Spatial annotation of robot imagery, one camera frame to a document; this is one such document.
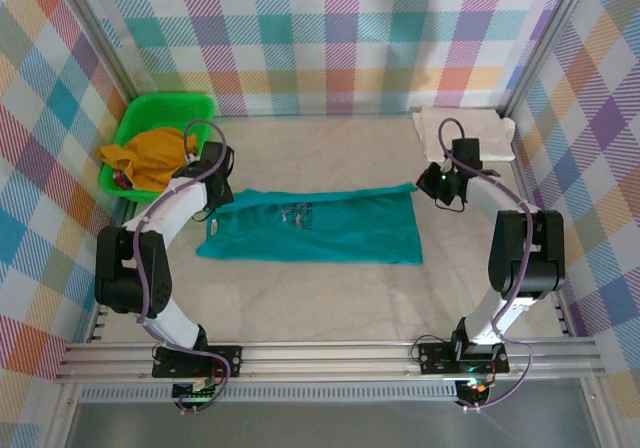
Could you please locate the teal printed t-shirt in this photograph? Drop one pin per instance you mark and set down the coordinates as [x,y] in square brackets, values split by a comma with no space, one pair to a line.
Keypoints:
[340,238]

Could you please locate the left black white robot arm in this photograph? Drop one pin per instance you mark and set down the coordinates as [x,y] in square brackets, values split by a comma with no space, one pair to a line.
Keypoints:
[120,273]

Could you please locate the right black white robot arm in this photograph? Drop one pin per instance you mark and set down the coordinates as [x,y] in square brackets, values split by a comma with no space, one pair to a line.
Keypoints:
[540,263]

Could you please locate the white folded t-shirt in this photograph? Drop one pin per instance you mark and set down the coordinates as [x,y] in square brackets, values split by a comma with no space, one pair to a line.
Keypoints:
[492,133]

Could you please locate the mustard yellow t-shirt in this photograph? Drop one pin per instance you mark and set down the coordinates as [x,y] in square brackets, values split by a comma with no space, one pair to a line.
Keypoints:
[150,158]

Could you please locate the red item in basket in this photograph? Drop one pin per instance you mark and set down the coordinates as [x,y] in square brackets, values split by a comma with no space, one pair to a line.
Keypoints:
[122,180]

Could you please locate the green plastic basket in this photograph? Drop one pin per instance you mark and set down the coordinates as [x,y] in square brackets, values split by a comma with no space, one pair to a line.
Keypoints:
[150,108]

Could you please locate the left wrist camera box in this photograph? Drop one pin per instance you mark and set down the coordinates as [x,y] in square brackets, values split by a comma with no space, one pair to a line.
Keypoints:
[217,154]

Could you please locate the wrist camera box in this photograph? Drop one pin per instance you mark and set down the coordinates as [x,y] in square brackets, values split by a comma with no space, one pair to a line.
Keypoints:
[217,154]
[466,149]

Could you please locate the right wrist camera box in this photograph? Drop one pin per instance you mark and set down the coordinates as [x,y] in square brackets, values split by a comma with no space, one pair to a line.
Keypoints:
[466,149]

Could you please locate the aluminium frame post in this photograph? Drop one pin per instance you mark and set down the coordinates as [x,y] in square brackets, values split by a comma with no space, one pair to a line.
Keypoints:
[547,38]
[100,38]

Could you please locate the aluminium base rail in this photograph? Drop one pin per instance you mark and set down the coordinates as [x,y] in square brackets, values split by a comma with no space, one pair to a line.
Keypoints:
[325,358]

